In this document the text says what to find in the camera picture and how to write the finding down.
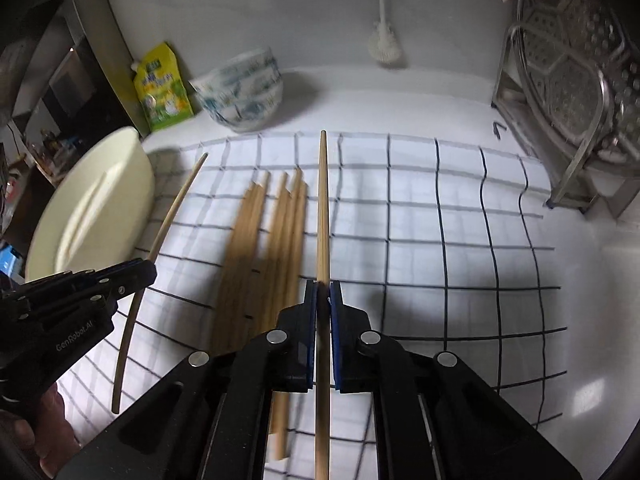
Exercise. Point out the blue patterned ceramic bowl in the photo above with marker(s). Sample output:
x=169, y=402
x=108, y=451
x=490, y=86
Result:
x=240, y=90

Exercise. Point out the yellow green refill pouch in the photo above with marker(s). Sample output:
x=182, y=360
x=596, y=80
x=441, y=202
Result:
x=162, y=90

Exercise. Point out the white bottle brush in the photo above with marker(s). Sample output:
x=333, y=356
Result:
x=384, y=35

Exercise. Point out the white black checked cloth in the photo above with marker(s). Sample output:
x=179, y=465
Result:
x=425, y=260

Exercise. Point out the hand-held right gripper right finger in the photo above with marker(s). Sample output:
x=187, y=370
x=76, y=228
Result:
x=336, y=330

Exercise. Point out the small hex key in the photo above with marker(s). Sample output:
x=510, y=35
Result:
x=499, y=129

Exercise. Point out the wooden chopstick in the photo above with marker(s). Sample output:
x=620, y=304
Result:
x=323, y=210
x=170, y=215

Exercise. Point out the perforated steel steamer plate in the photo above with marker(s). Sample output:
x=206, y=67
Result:
x=570, y=80

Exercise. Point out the blue box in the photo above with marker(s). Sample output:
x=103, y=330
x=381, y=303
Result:
x=10, y=262

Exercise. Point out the cream plastic basin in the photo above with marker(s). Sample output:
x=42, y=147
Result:
x=90, y=200

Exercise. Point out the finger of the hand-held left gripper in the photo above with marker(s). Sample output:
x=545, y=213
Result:
x=135, y=275

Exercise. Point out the person's left hand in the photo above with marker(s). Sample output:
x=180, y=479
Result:
x=55, y=425

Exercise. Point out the stainless steel range hood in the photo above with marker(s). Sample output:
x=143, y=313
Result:
x=45, y=60

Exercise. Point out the stainless steel dish rack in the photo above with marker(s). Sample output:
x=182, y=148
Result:
x=575, y=175

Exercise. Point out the row of condiment bottles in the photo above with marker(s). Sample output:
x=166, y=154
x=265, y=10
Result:
x=55, y=147

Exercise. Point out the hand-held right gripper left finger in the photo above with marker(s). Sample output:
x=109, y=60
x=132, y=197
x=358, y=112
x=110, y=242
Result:
x=311, y=330

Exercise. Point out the pile of wooden chopsticks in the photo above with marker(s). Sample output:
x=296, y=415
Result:
x=250, y=240

